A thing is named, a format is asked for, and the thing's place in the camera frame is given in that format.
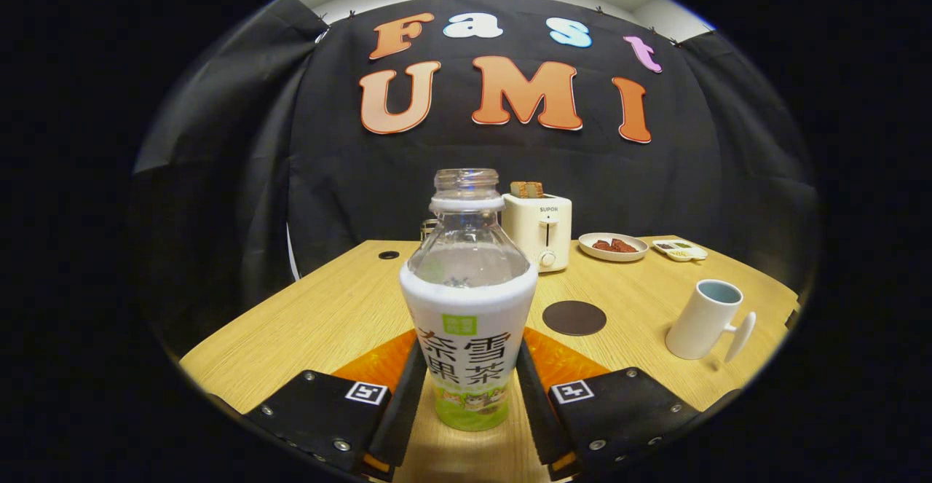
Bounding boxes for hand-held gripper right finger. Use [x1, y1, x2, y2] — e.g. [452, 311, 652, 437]
[513, 326, 703, 480]

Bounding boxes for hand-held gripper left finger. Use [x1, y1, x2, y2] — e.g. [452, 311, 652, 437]
[244, 329, 429, 480]

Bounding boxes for dark brown round coaster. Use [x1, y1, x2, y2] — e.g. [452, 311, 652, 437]
[542, 300, 607, 337]

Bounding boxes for clear juice bottle white label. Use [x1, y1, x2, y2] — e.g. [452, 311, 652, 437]
[399, 168, 540, 433]

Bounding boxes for white cup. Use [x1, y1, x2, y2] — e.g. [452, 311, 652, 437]
[665, 279, 758, 364]

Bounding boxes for wooden table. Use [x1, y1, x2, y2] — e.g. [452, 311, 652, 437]
[178, 235, 802, 483]

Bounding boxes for white round plate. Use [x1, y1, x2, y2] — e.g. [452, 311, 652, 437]
[578, 232, 649, 262]

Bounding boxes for white toaster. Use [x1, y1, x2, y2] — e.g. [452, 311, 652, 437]
[501, 193, 573, 273]

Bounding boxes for small white divided dish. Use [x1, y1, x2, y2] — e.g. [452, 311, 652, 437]
[652, 239, 708, 262]

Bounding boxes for black backdrop cloth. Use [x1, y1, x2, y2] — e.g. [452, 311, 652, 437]
[131, 0, 820, 356]

